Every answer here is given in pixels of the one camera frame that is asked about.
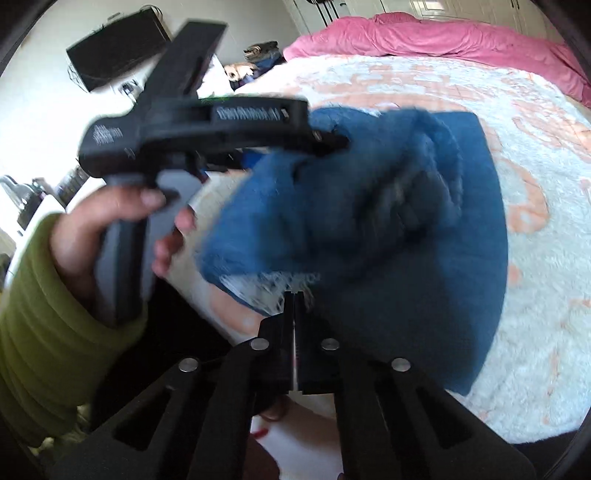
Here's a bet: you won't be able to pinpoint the pink duvet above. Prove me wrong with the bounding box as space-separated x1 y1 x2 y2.
283 13 591 110

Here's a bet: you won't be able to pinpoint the black television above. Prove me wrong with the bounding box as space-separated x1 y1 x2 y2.
65 9 172 93

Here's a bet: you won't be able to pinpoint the person's left forearm green sleeve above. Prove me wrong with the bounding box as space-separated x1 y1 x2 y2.
0 213 149 449

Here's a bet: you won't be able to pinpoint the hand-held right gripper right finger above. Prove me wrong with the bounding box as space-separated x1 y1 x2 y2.
294 291 537 480

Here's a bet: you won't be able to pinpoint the person's left hand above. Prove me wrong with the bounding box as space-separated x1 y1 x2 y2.
50 187 198 325

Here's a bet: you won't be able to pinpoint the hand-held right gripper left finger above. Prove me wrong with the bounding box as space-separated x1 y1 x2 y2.
48 291 295 480

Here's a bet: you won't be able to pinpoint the white and orange fluffy blanket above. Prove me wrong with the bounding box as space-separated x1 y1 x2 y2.
164 54 591 445

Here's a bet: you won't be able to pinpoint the pile of clothes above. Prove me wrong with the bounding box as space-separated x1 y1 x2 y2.
223 41 286 92

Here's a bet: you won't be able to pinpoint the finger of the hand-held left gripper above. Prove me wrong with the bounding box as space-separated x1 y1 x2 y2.
307 128 350 154

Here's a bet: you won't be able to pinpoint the blue pants with lace hem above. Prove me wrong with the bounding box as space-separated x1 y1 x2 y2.
196 106 509 398

